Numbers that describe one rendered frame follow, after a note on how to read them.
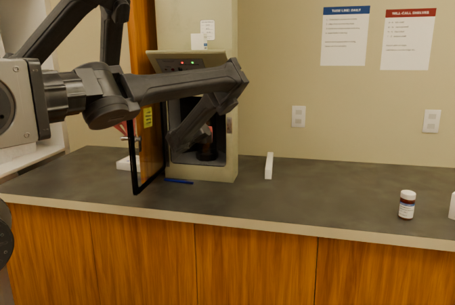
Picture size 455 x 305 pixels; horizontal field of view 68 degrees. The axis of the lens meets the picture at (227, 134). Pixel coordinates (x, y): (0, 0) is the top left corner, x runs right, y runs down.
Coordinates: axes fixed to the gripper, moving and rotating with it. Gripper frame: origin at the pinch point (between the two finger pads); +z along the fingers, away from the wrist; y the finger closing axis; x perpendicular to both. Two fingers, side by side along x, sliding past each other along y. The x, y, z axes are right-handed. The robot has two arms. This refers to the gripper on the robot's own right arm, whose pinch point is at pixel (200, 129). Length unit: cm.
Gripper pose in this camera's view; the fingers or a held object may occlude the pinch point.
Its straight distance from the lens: 146.8
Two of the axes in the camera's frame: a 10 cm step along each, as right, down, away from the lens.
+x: 0.2, 9.7, 2.6
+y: -9.7, -0.4, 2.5
